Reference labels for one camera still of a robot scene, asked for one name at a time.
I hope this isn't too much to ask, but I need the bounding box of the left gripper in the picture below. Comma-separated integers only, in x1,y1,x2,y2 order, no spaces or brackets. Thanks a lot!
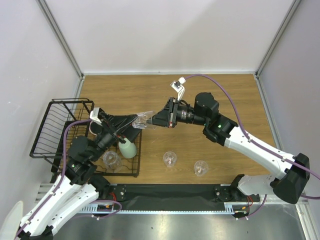
89,111,146,161

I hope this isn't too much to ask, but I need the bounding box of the clear plastic cup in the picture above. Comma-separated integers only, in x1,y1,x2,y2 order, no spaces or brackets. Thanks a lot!
194,160,209,177
131,111,157,130
163,151,178,167

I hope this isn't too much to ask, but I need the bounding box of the pale green cup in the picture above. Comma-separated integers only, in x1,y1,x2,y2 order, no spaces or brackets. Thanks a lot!
118,141,137,159

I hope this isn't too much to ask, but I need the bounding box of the clear faceted glass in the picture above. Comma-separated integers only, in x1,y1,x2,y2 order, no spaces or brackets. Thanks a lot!
102,151,122,173

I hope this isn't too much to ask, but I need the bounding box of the black skull mug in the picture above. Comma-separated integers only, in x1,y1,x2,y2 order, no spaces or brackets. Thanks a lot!
89,121,103,136

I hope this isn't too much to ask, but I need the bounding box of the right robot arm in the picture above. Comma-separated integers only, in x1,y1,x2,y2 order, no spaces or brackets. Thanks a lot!
146,92,310,204

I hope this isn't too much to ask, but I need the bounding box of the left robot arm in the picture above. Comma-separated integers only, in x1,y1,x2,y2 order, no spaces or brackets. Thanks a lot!
15,107,138,240

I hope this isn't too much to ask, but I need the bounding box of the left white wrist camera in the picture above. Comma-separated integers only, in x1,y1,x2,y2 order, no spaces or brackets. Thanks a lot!
89,107,104,126

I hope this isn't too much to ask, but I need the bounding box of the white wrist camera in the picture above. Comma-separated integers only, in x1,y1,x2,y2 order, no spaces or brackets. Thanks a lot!
170,77,186,101
89,107,104,126

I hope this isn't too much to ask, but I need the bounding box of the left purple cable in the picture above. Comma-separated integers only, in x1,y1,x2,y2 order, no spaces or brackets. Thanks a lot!
14,118,95,240

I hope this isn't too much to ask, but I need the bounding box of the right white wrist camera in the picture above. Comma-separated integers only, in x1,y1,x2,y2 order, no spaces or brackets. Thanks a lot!
170,77,186,101

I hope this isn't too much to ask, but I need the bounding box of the black wire dish rack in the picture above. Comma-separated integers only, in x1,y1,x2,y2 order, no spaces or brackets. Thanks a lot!
29,98,142,183

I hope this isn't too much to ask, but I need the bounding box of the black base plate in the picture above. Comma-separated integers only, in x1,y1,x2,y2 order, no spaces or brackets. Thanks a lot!
110,184,260,204

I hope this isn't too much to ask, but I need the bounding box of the white slotted cable duct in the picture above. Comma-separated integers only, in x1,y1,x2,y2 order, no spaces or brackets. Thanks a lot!
79,200,252,216

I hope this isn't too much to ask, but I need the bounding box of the aluminium frame rail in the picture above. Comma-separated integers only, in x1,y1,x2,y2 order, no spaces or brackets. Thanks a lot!
34,0,85,78

